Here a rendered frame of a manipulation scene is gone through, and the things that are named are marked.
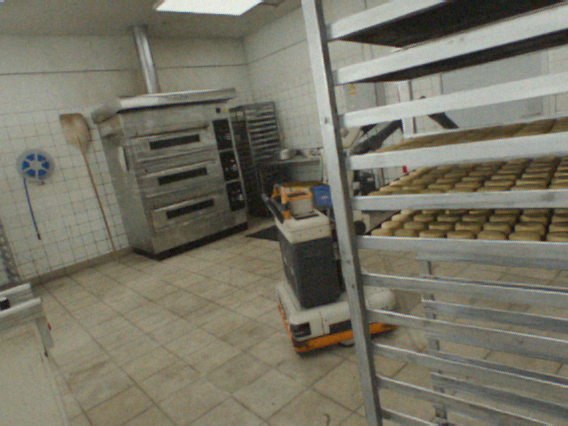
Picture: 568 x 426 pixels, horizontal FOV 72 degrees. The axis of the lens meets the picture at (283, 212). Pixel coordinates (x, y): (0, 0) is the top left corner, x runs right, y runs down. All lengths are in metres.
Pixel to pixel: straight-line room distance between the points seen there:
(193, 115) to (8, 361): 4.22
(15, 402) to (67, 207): 4.31
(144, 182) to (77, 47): 2.11
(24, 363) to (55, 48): 4.89
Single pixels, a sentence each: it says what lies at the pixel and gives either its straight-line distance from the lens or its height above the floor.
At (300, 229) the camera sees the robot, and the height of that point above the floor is 0.77.
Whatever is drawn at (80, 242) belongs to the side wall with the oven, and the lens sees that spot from 5.93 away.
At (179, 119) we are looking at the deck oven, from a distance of 5.32.
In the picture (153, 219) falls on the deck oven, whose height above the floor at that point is 0.55.
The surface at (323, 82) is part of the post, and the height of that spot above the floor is 1.40.
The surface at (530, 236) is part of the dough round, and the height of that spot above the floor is 1.06.
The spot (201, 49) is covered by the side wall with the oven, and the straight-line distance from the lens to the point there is 6.92.
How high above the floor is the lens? 1.32
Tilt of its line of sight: 12 degrees down
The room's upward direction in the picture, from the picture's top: 10 degrees counter-clockwise
